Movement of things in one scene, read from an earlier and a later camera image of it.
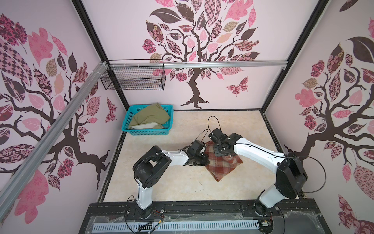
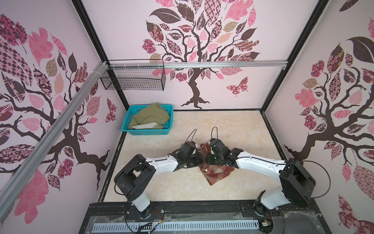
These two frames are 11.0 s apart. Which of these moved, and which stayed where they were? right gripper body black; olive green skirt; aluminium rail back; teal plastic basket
Moved: right gripper body black
Stayed: aluminium rail back; teal plastic basket; olive green skirt
